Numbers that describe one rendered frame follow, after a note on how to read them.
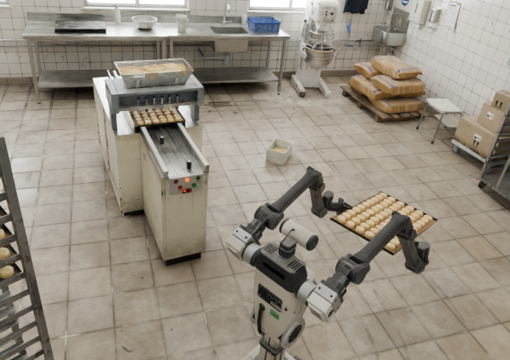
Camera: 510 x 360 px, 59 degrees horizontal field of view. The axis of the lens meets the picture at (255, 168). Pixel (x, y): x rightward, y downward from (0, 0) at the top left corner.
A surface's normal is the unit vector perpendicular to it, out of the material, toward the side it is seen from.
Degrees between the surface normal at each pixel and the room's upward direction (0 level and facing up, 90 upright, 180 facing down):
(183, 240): 90
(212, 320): 0
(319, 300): 30
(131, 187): 90
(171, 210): 90
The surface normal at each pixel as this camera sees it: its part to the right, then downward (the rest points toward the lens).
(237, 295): 0.09, -0.85
